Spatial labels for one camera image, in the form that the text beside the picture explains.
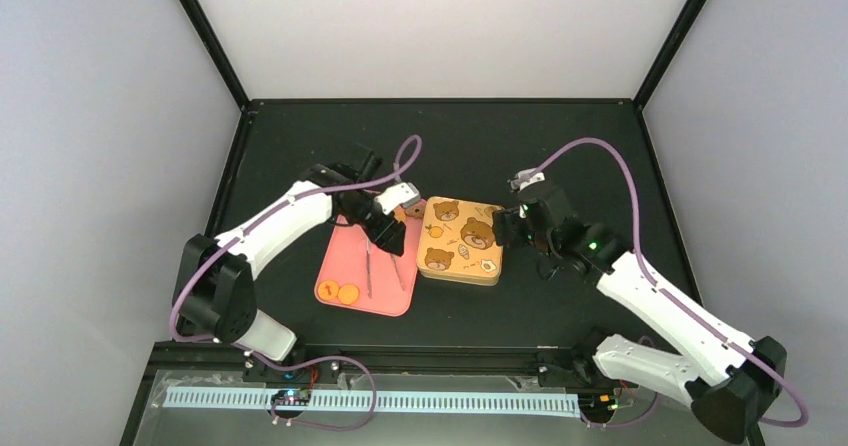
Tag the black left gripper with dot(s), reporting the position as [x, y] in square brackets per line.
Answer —
[383, 234]

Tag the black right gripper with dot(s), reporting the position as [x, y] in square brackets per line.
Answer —
[504, 233]

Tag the metal tongs white handles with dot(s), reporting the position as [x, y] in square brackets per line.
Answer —
[382, 271]

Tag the silver metal tin lid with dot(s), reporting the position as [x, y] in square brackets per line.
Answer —
[457, 235]

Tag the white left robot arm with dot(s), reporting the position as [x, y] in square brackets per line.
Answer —
[216, 275]

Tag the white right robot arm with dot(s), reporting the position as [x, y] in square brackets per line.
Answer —
[724, 376]

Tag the pink plastic tray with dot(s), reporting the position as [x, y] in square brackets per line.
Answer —
[344, 262]

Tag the gold cookie tin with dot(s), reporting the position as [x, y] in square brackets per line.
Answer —
[475, 277]

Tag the yellow dotted round biscuit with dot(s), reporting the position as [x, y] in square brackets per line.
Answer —
[348, 294]

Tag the yellow biscuit red cross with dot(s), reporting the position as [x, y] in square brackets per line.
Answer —
[327, 290]

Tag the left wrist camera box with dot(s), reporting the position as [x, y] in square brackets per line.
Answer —
[402, 195]

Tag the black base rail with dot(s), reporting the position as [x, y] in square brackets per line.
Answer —
[550, 366]

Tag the white slotted cable duct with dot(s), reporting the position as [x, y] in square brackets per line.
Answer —
[420, 402]

